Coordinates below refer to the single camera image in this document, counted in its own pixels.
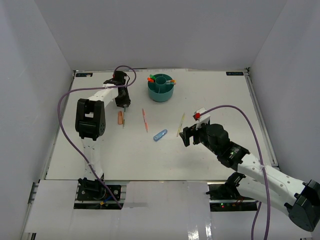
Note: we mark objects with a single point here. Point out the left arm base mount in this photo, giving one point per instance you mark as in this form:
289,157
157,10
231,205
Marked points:
91,190

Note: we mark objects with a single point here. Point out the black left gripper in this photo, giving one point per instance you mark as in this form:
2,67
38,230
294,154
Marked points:
127,101

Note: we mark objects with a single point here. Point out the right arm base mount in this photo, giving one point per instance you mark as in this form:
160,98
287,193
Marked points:
225,197

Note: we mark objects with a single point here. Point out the pink pen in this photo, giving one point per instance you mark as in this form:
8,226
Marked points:
145,120

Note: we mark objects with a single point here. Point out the teal round organizer container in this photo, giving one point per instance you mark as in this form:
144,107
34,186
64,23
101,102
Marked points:
159,91

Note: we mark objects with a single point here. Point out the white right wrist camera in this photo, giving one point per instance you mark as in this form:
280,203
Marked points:
201,117

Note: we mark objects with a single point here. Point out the black table label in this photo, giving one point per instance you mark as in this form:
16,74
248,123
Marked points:
234,73
83,75

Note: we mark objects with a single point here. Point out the orange eraser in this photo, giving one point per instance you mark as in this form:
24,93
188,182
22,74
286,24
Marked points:
120,118

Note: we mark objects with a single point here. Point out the orange cap black highlighter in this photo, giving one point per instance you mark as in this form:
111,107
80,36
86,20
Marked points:
151,80

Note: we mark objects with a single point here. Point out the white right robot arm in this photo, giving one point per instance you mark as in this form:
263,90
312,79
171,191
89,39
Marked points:
297,199

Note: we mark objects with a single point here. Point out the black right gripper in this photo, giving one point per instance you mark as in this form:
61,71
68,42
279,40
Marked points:
191,132

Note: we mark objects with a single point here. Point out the grey mechanical pencil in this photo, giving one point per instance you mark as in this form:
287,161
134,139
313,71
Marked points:
124,120

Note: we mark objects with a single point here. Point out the green cap black highlighter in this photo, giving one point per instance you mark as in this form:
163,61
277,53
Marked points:
152,77

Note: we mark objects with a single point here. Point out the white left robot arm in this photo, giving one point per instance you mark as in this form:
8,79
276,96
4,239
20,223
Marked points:
90,120

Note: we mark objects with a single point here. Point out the thin yellow pen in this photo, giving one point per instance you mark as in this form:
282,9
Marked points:
180,125

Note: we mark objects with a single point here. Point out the right black table label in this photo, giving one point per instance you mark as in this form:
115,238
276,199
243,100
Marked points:
234,73

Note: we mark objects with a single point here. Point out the blue correction tape dispenser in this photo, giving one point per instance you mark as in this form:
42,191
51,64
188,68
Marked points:
159,135

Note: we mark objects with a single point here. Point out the left black table label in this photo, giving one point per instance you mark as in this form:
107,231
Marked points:
83,75

